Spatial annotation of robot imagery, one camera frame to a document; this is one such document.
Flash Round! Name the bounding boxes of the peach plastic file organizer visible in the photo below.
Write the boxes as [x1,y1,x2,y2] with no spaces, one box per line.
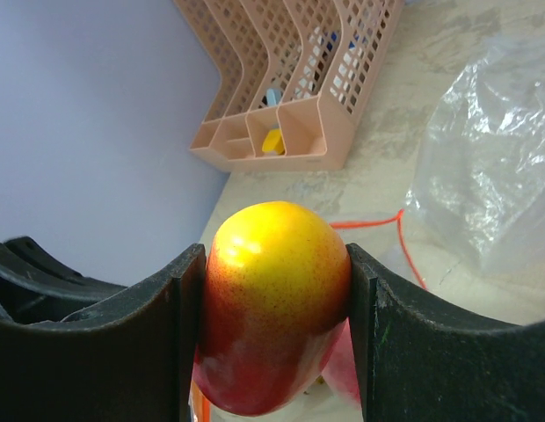
[177,0,404,171]

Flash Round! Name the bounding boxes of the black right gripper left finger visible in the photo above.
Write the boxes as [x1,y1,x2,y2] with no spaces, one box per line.
[0,243,206,421]

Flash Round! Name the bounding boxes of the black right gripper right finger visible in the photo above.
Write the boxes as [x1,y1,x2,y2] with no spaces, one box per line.
[347,244,545,421]

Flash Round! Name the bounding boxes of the yellow block in organizer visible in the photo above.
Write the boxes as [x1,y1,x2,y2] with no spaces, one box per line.
[261,127,286,156]

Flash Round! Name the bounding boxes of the red yellow mango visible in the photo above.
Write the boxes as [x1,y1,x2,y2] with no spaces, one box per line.
[193,200,352,417]

